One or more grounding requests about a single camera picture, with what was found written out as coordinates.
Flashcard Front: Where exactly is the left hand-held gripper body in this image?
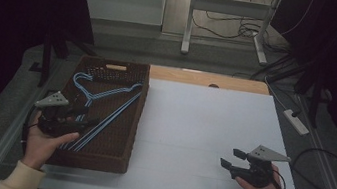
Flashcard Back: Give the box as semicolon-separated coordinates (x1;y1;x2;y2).
29;87;93;142

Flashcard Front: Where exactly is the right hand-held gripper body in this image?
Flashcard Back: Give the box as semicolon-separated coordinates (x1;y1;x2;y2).
230;140;294;189

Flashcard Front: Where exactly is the dark brown wicker basket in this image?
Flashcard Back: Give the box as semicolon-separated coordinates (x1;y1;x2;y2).
26;48;154;179

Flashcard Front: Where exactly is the person's left hand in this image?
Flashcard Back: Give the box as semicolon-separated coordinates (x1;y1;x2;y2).
21;109;84;177

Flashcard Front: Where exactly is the white table cover board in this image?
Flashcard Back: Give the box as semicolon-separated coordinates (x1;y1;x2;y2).
37;63;325;189

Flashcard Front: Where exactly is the white power strip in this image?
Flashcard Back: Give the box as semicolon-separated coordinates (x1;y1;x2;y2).
280;108;313;138

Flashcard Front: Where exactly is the black stand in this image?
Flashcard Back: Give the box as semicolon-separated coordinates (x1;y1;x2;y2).
35;20;102;96
287;59;331;130

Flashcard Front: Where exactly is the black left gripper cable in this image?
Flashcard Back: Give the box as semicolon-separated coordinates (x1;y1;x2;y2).
18;110;43;157

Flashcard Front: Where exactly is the white power strip cable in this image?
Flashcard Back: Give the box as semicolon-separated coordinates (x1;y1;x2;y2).
259;75;293;112

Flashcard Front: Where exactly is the black looped floor cable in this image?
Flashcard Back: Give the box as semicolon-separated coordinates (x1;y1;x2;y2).
288;145;337;189

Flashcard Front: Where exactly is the tangle of black floor cables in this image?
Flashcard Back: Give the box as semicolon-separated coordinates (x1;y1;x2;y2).
188;0;315;58

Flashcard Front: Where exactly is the white metal desk frame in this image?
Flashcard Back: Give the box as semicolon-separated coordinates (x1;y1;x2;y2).
180;0;284;68

